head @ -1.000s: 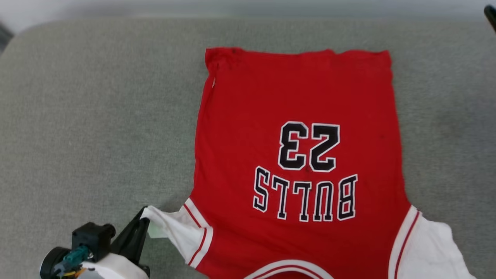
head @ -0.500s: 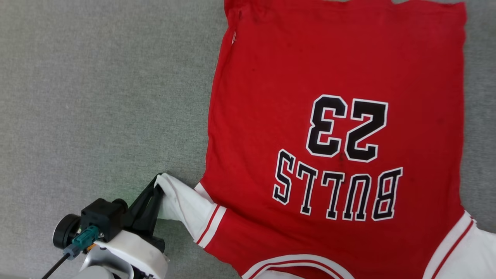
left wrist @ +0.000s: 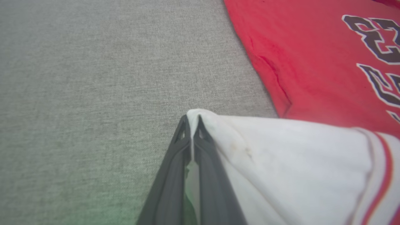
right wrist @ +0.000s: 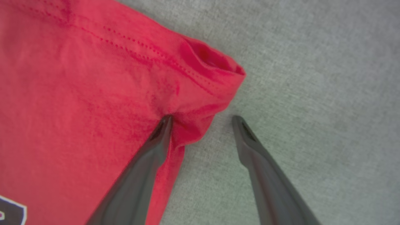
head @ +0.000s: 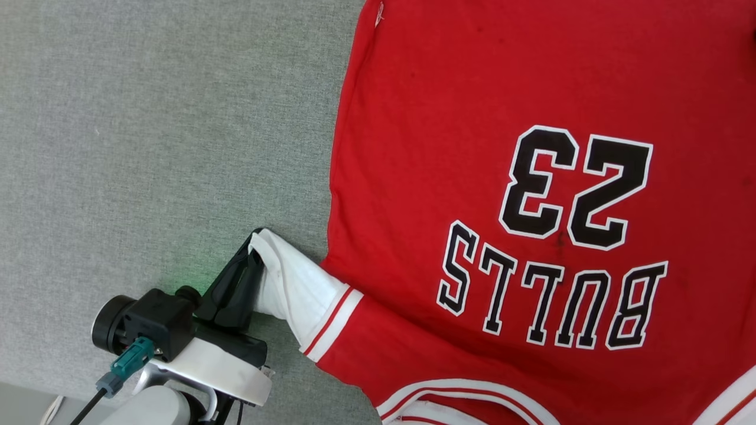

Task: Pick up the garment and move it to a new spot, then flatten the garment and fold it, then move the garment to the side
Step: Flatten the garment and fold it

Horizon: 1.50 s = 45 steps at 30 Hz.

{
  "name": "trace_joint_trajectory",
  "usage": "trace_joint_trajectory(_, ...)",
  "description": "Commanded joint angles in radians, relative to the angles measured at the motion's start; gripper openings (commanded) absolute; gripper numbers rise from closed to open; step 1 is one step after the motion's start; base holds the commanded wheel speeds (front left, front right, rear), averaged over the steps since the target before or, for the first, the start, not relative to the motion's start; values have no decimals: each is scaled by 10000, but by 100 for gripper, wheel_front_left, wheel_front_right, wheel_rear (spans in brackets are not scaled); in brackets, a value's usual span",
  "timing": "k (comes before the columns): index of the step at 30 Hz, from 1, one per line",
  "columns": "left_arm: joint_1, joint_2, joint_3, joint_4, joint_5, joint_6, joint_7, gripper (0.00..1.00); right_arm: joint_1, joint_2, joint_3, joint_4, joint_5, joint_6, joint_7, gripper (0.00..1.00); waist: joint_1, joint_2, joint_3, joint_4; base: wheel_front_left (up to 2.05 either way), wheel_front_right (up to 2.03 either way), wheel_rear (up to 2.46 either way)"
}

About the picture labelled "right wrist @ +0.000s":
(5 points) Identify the red basketball jersey number 23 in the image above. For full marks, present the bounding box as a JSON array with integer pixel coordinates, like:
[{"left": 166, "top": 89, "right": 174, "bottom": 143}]
[{"left": 0, "top": 0, "right": 247, "bottom": 225}]

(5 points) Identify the grey fabric sofa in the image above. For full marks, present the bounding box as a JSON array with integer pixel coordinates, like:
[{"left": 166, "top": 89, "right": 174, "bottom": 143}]
[{"left": 117, "top": 0, "right": 400, "bottom": 225}]

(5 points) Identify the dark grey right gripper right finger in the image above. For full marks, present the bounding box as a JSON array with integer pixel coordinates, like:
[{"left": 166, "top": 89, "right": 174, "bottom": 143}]
[{"left": 232, "top": 115, "right": 321, "bottom": 225}]

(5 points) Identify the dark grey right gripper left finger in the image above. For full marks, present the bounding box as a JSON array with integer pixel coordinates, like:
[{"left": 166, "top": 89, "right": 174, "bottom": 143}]
[{"left": 86, "top": 115, "right": 173, "bottom": 225}]

